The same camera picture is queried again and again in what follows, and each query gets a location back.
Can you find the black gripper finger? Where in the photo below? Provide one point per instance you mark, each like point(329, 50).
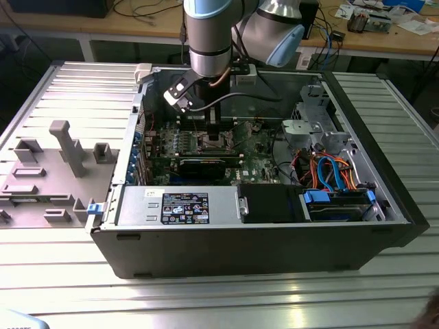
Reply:
point(213, 132)

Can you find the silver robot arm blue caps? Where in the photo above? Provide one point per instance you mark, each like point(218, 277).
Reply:
point(209, 34)

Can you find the CPU socket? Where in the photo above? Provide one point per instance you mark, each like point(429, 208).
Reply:
point(200, 146)

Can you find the black graphics card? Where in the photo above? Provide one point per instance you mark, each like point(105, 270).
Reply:
point(202, 169)

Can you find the green motherboard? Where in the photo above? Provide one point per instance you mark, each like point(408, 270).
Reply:
point(255, 157)

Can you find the wooden desk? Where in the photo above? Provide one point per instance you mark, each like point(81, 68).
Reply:
point(147, 29)

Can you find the metal drive cage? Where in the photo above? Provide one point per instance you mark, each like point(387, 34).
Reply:
point(302, 132)

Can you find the black drive bay box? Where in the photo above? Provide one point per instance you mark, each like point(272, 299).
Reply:
point(267, 204)

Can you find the white printed label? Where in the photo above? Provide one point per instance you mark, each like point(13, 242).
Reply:
point(304, 61)

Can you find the silver power supply unit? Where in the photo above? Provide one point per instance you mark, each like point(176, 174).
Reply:
point(137, 205)

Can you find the blue disk carrier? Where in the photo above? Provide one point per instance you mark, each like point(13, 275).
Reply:
point(315, 198)

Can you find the black and grey PC case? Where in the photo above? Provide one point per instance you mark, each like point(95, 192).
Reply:
point(223, 253)

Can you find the tall black box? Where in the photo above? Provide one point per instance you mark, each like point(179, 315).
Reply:
point(312, 17)

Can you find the blue case latch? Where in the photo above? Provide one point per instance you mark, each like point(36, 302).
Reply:
point(94, 209)

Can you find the black power adapter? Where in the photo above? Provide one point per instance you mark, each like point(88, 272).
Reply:
point(337, 36)

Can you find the brown finned heat sink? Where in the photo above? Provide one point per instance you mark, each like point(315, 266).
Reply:
point(356, 22)

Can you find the large black box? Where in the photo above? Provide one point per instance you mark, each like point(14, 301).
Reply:
point(58, 8)

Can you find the grey parts rack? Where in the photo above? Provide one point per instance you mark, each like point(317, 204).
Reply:
point(51, 205)

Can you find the grey metal component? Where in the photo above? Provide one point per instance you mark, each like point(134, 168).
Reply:
point(379, 24)

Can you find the blue box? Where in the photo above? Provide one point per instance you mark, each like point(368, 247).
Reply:
point(404, 4)

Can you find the white paper sheet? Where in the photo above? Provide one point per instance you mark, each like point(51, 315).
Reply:
point(416, 26)

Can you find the pale blue teach pendant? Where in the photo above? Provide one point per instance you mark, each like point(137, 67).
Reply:
point(17, 320)

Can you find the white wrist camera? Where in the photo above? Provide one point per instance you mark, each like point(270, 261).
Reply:
point(171, 99)

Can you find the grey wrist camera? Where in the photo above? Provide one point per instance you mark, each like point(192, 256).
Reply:
point(245, 80)

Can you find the beige corner bracket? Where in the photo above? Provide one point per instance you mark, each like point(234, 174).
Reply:
point(143, 73)

